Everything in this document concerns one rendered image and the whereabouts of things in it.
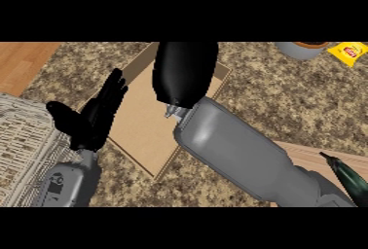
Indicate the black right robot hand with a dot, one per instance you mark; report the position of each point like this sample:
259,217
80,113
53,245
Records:
183,71

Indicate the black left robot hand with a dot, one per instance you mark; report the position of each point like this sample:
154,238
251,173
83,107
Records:
93,116

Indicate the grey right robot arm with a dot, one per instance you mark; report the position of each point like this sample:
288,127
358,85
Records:
240,152

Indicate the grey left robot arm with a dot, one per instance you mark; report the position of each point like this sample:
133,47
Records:
71,184

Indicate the flat cardboard box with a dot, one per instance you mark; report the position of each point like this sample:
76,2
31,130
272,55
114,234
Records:
144,123

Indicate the brown wooden board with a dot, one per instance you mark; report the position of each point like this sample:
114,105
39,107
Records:
21,64

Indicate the pale wooden cutting board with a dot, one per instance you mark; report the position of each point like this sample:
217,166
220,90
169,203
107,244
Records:
314,159

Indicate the dark green bell pepper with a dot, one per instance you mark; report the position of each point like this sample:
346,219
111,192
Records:
349,180

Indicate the white woven basket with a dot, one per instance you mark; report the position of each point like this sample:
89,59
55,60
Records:
24,149

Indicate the grey pot with brown rim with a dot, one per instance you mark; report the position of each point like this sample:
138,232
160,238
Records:
302,48

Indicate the yellow chip bag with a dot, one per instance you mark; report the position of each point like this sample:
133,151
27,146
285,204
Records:
349,52

